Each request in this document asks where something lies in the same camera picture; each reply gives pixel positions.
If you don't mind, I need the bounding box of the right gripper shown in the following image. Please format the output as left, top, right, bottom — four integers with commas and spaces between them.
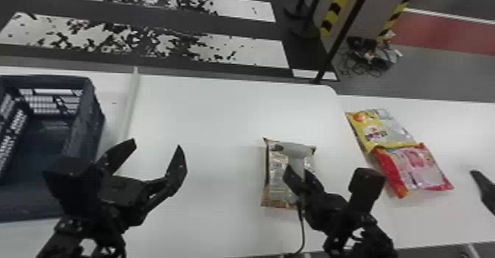
282, 164, 360, 236

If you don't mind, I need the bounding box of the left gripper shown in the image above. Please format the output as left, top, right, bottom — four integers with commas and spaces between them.
91, 137, 189, 227

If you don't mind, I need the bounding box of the brown snack packet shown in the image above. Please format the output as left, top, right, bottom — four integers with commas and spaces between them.
260, 136, 317, 209

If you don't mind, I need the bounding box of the blue basket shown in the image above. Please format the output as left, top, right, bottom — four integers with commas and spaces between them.
0, 74, 107, 224

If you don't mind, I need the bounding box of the yellow snack packet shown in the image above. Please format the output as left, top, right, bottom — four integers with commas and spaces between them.
345, 108, 421, 154

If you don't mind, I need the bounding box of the red snack packet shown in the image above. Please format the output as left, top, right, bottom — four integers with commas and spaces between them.
371, 142, 454, 200

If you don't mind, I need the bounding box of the black pointed object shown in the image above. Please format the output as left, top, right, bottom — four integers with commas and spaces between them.
469, 170, 495, 216

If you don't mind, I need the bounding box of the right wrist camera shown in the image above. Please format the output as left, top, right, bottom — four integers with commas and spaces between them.
347, 167, 387, 215

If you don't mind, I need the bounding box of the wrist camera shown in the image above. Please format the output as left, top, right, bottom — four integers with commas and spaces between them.
43, 156, 104, 216
347, 167, 387, 215

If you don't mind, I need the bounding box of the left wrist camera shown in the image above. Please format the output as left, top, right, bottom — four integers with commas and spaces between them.
43, 156, 104, 216

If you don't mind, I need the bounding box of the black cable bundle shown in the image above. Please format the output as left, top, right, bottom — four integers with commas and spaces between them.
335, 35, 404, 78

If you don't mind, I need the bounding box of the yellow black striped post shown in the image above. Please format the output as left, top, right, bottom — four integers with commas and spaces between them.
311, 0, 425, 85

